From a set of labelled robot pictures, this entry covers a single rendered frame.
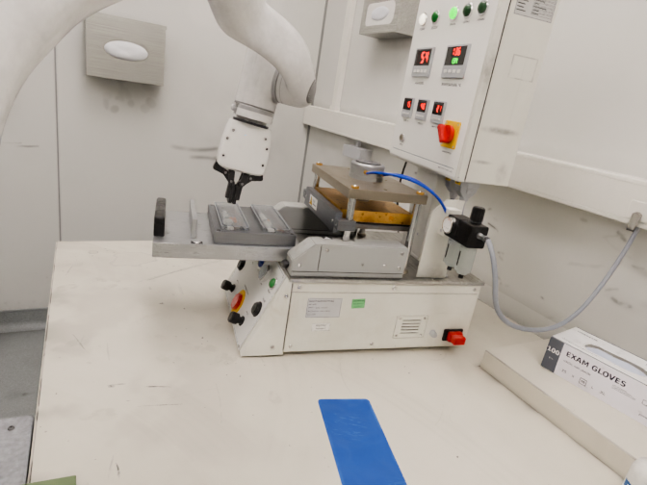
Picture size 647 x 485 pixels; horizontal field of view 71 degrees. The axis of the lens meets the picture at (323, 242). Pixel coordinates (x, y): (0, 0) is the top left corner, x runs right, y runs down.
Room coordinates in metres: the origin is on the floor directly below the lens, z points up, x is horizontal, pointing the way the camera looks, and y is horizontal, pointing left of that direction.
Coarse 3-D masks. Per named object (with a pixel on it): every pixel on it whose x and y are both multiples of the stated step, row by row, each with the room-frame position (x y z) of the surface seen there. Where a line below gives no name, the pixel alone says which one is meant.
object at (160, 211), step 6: (162, 198) 0.95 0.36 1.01; (156, 204) 0.90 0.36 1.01; (162, 204) 0.90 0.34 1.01; (156, 210) 0.86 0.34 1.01; (162, 210) 0.86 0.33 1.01; (156, 216) 0.82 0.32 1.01; (162, 216) 0.83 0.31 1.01; (156, 222) 0.82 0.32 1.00; (162, 222) 0.82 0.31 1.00; (156, 228) 0.82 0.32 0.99; (162, 228) 0.82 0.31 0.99; (156, 234) 0.82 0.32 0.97; (162, 234) 0.82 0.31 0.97
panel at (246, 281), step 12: (252, 264) 1.02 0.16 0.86; (264, 264) 0.95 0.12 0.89; (276, 264) 0.90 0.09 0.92; (240, 276) 1.04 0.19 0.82; (252, 276) 0.97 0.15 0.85; (276, 276) 0.87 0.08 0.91; (240, 288) 0.99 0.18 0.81; (252, 288) 0.93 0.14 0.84; (264, 288) 0.88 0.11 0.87; (276, 288) 0.83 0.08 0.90; (228, 300) 1.01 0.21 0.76; (252, 300) 0.89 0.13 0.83; (264, 300) 0.85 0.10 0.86; (240, 312) 0.91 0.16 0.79; (252, 324) 0.82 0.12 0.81; (240, 336) 0.84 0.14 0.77; (240, 348) 0.81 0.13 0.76
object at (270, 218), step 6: (252, 204) 1.04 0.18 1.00; (258, 210) 1.00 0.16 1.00; (264, 210) 1.01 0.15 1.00; (270, 210) 1.02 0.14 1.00; (258, 216) 0.95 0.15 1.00; (264, 216) 0.96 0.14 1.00; (270, 216) 0.97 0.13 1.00; (276, 216) 0.98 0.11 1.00; (264, 222) 0.91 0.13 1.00; (270, 222) 0.92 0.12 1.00; (276, 222) 0.92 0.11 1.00; (282, 222) 0.93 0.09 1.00; (270, 228) 0.88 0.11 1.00; (276, 228) 0.88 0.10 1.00; (282, 228) 0.89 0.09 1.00; (288, 228) 0.90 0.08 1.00
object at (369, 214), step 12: (324, 192) 1.05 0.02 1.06; (336, 192) 1.07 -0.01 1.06; (336, 204) 0.95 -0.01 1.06; (360, 204) 0.99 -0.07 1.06; (372, 204) 1.01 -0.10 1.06; (384, 204) 1.03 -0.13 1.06; (396, 204) 1.05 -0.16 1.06; (360, 216) 0.93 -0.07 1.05; (372, 216) 0.94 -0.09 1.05; (384, 216) 0.95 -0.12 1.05; (396, 216) 0.96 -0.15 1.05; (408, 216) 0.97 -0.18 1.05; (360, 228) 0.93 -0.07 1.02; (372, 228) 0.94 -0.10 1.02; (384, 228) 0.95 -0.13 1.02; (396, 228) 0.96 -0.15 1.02
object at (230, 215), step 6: (216, 204) 0.99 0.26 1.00; (222, 204) 1.00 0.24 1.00; (228, 204) 1.01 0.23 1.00; (234, 204) 1.02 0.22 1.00; (222, 210) 0.95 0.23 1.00; (228, 210) 0.96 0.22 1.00; (234, 210) 0.97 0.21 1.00; (240, 210) 0.98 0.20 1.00; (222, 216) 0.91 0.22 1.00; (228, 216) 0.92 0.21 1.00; (234, 216) 0.92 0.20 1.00; (240, 216) 0.93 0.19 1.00; (222, 222) 0.86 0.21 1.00; (228, 222) 0.87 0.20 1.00; (234, 222) 0.88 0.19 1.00; (240, 222) 0.88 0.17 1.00; (246, 222) 0.89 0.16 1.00
